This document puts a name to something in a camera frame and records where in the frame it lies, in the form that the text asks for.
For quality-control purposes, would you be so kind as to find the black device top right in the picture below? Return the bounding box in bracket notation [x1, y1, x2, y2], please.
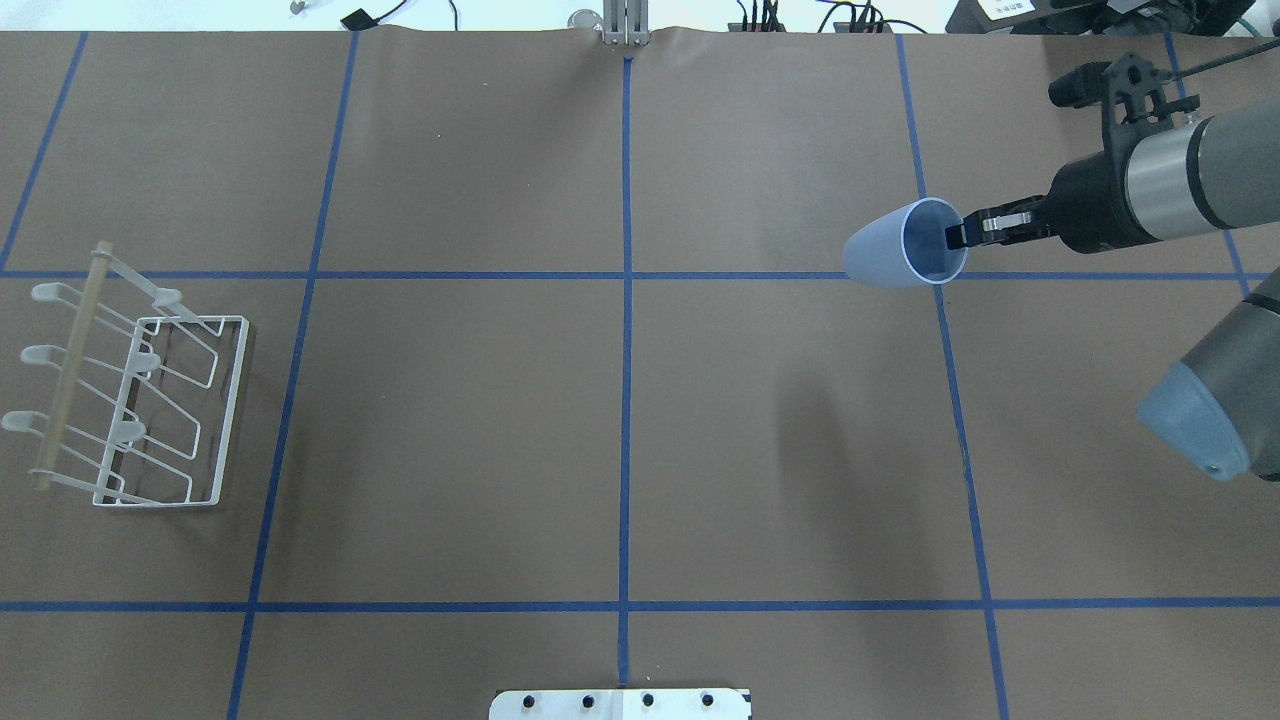
[945, 1, 1254, 37]

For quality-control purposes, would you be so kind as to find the light blue plastic cup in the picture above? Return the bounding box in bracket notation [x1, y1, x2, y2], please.
[842, 197, 969, 288]

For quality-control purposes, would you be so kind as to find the white wire cup holder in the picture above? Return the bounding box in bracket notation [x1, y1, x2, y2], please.
[3, 242, 253, 510]

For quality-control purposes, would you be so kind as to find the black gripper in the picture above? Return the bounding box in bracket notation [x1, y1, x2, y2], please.
[945, 152, 1143, 254]

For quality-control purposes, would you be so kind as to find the aluminium frame post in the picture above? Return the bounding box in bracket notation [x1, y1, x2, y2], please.
[600, 0, 652, 47]

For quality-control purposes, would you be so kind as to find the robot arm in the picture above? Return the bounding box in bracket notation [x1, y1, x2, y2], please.
[940, 97, 1277, 482]

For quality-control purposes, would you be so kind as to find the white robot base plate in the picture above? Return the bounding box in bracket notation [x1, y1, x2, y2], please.
[488, 688, 754, 719]

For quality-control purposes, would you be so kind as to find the small black adapter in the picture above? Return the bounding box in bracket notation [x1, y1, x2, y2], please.
[340, 9, 379, 32]

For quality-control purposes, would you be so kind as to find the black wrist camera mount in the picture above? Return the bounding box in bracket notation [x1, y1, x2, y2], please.
[1047, 53, 1201, 152]

